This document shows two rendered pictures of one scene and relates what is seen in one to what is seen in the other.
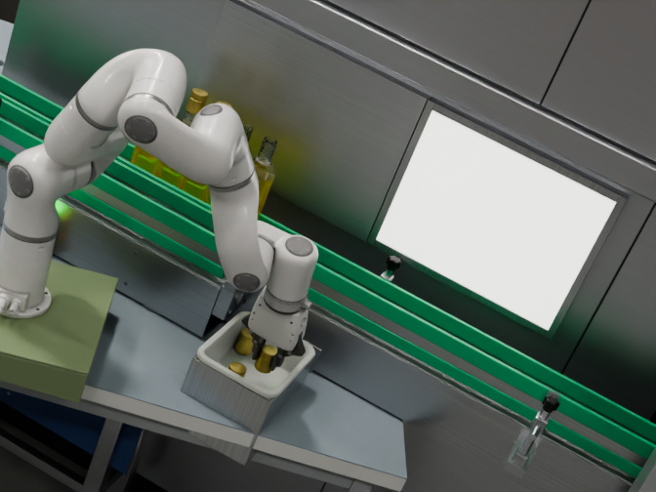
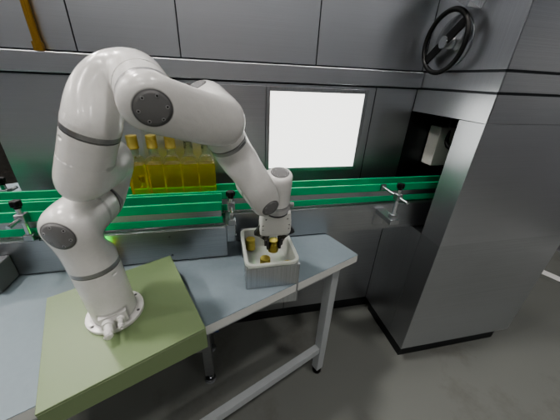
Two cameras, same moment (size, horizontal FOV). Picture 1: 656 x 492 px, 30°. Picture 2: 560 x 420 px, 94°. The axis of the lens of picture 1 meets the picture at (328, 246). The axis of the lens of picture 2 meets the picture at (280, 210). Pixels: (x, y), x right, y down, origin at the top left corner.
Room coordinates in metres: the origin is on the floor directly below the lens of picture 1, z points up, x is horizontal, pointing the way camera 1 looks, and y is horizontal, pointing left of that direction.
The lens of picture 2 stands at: (1.28, 0.33, 1.35)
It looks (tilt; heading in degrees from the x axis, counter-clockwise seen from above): 27 degrees down; 334
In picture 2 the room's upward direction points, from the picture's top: 3 degrees clockwise
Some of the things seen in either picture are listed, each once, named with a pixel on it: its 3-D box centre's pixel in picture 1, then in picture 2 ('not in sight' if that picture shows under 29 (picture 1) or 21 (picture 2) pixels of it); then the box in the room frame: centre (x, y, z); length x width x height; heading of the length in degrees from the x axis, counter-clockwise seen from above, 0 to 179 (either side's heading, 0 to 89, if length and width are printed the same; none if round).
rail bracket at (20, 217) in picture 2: not in sight; (18, 225); (2.17, 0.73, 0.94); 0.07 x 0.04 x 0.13; 168
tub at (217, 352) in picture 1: (251, 368); (267, 253); (1.97, 0.05, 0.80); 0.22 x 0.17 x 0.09; 168
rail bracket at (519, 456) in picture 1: (529, 439); (391, 207); (1.96, -0.49, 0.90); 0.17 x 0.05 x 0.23; 168
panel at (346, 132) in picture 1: (389, 166); (260, 131); (2.32, -0.05, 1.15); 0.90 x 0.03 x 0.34; 78
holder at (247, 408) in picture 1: (256, 365); (266, 251); (2.00, 0.04, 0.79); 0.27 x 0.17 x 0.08; 168
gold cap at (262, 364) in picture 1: (266, 358); (272, 244); (1.97, 0.03, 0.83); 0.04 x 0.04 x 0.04
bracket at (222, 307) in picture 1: (234, 295); (231, 226); (2.11, 0.14, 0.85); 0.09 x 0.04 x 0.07; 168
